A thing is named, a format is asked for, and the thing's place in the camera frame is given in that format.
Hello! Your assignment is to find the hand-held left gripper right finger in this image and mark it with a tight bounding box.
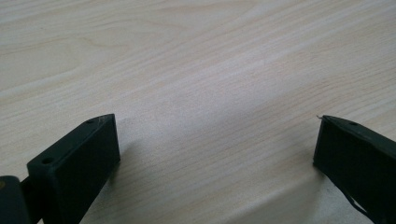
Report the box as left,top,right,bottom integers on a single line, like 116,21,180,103
313,115,396,224

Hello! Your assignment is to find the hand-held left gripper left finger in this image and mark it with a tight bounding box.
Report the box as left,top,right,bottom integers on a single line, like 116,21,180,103
21,113,121,224

